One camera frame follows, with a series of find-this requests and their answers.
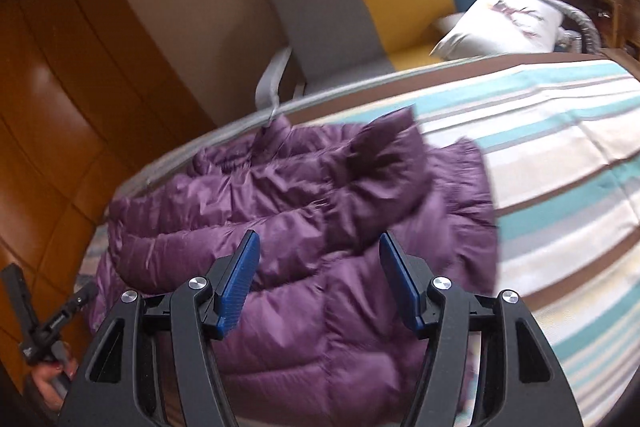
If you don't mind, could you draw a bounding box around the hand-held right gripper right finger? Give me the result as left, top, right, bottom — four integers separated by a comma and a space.
378, 232, 586, 427

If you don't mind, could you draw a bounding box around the wooden wardrobe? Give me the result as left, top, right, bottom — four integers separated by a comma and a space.
0, 0, 216, 408

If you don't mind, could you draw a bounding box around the bed with striped sheet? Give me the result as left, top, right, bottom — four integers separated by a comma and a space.
75, 49, 640, 427

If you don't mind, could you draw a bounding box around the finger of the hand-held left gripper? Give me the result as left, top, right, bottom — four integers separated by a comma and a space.
60, 282, 100, 323
0, 264, 34, 351

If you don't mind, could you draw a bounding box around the purple down jacket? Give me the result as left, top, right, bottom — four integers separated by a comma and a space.
90, 104, 501, 408

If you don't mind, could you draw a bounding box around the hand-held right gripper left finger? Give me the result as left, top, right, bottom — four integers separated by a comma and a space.
57, 229, 262, 427

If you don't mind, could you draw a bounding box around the person's left hand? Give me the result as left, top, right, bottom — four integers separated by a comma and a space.
30, 347, 79, 408

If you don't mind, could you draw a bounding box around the grey yellow blue sofa chair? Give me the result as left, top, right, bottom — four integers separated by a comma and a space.
255, 0, 601, 118

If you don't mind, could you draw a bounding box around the white printed pillow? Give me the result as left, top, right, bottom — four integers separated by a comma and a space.
430, 0, 563, 60

